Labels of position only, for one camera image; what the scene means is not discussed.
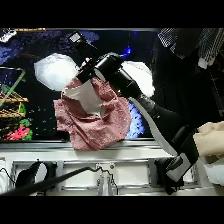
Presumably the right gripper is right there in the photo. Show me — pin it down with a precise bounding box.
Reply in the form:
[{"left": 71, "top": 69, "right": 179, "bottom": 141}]
[{"left": 76, "top": 58, "right": 102, "bottom": 84}]

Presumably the red garment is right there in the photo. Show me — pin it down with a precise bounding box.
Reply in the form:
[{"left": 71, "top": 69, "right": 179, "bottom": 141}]
[{"left": 53, "top": 76, "right": 132, "bottom": 152}]

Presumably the checked shirt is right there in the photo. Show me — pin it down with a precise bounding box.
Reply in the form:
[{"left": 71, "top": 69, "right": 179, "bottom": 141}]
[{"left": 157, "top": 28, "right": 224, "bottom": 70}]

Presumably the beige garment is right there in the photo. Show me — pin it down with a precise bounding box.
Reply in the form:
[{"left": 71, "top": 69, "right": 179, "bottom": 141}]
[{"left": 193, "top": 120, "right": 224, "bottom": 158}]

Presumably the white garment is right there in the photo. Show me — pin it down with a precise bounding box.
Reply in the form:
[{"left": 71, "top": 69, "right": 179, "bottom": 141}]
[{"left": 203, "top": 155, "right": 224, "bottom": 188}]

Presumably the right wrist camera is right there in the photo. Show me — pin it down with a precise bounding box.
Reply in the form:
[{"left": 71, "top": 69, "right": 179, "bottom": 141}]
[{"left": 68, "top": 30, "right": 100, "bottom": 62}]

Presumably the silver frame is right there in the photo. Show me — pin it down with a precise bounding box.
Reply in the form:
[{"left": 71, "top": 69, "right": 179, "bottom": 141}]
[{"left": 0, "top": 139, "right": 224, "bottom": 196}]

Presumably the black cable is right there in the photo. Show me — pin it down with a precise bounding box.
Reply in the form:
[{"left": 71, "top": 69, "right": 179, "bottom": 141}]
[{"left": 0, "top": 166, "right": 116, "bottom": 196}]

